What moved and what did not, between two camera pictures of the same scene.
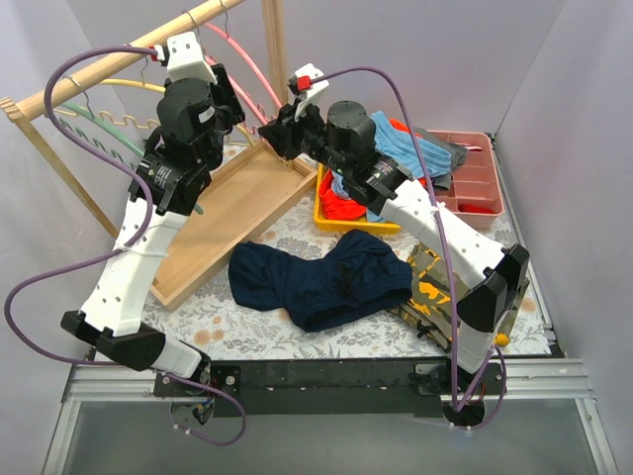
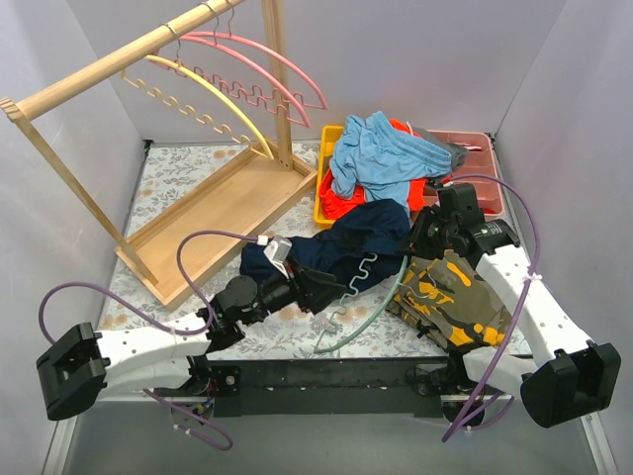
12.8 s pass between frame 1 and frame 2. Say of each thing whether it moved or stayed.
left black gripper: moved
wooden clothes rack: stayed
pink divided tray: stayed
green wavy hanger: moved
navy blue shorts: moved
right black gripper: moved
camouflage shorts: stayed
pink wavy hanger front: moved
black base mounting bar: stayed
